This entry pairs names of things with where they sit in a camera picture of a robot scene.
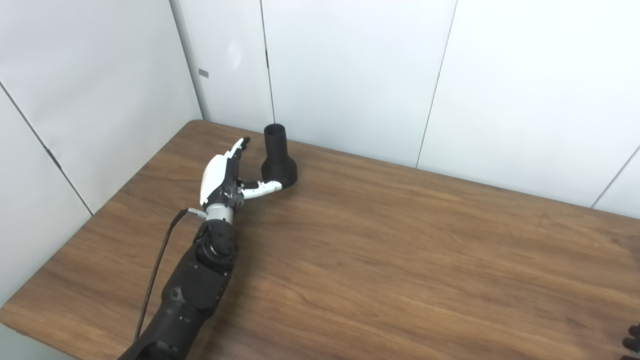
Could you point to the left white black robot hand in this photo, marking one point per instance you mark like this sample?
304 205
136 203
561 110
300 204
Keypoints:
215 175

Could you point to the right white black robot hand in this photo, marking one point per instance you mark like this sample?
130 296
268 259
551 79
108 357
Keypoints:
634 345

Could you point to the black funnel-shaped nozzle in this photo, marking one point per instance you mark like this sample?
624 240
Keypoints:
280 167

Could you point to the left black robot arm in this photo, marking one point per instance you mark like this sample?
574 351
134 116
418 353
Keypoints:
195 290

